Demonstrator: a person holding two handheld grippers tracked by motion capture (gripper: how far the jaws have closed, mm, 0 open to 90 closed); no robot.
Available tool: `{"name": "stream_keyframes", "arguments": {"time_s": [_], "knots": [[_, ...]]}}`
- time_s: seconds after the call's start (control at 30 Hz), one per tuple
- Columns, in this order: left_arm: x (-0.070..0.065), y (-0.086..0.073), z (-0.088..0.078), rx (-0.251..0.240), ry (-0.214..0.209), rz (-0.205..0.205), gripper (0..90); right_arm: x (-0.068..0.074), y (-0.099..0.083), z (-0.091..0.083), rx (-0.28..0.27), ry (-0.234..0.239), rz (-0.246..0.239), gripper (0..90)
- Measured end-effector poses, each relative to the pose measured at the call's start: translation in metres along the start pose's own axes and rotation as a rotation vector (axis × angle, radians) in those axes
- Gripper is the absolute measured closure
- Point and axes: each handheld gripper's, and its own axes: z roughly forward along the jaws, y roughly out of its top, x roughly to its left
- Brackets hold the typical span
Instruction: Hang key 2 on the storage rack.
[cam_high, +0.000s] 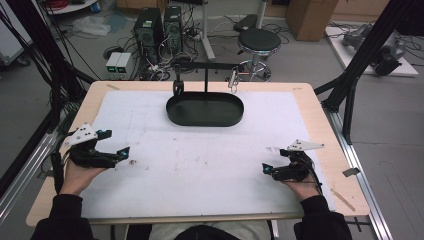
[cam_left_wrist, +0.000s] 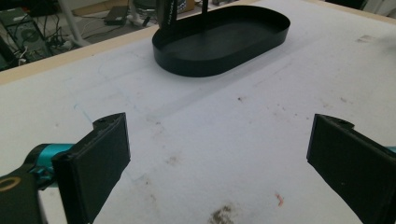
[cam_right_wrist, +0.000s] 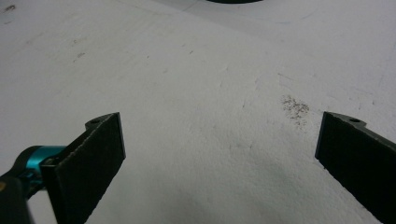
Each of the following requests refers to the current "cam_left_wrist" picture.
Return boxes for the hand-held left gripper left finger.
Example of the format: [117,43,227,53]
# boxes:
[25,112,132,224]

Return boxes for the large black computer tower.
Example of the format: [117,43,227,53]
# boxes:
[0,8,52,64]

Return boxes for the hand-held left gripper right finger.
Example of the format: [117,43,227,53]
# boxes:
[305,113,396,224]

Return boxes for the white desk leg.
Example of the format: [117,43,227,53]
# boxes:
[57,0,92,49]

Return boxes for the tangle of floor cables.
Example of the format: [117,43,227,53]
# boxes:
[12,12,108,63]

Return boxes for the black flat box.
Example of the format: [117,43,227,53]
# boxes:
[103,5,131,26]

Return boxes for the black round stool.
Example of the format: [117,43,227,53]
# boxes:
[128,0,157,28]

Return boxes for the black oval tray key stand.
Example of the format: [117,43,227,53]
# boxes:
[151,0,291,78]

